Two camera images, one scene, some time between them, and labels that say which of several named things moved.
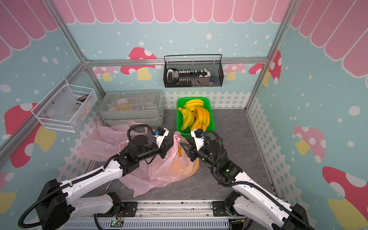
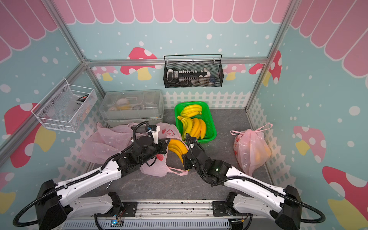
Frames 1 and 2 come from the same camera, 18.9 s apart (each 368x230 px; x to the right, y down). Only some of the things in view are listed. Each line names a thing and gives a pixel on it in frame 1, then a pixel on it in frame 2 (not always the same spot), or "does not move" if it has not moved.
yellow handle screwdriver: x=109 y=185 does not move
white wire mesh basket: x=66 y=108 does not move
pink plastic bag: x=178 y=164 to x=250 y=149
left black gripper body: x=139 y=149 does not move
